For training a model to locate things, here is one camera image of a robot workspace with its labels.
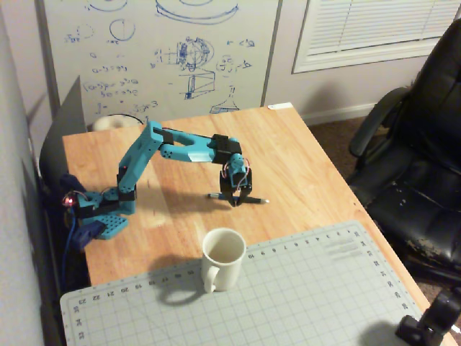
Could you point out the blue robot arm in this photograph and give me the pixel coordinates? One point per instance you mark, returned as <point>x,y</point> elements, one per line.
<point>138,151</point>

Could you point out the white window blinds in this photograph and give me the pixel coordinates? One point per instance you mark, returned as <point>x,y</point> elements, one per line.
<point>374,29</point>

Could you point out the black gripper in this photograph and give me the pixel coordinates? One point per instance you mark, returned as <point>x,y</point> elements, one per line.
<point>235,189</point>

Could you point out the blue black pen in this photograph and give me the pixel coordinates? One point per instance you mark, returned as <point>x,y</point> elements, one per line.
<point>257,200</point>

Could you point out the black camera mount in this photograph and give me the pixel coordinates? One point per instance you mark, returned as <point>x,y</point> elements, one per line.
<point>428,320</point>

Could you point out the grey cutting mat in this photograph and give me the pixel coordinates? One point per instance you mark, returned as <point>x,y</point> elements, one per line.
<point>288,295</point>

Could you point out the controller board with red light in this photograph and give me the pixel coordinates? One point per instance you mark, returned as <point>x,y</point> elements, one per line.
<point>68,200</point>

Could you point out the dark grey flat panel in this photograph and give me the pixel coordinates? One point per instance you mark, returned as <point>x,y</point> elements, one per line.
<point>68,122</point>

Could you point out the whiteboard with blue drawings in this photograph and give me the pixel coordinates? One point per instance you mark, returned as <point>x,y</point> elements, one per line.
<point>151,57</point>

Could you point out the dark blue table clamp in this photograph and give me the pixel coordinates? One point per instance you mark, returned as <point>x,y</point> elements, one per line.
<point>70,182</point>
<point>86,234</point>

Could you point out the white ceramic mug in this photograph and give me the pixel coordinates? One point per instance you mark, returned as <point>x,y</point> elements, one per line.
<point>223,266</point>

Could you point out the white round roll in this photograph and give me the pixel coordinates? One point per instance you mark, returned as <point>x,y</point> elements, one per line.
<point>111,122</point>

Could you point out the black leather office chair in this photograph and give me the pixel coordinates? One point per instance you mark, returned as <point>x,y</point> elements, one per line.
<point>425,151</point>

